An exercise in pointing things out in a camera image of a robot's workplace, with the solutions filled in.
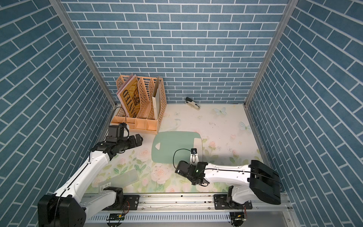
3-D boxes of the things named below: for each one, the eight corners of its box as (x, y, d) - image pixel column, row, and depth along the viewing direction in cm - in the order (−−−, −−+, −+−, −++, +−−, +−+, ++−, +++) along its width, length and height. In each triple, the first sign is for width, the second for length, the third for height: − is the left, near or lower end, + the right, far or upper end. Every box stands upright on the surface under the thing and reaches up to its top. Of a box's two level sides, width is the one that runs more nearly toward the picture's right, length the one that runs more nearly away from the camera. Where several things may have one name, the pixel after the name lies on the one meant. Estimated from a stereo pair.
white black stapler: (183, 102, 125) (183, 98, 122) (186, 99, 127) (186, 96, 124) (197, 112, 118) (197, 108, 114) (200, 109, 120) (201, 106, 116)
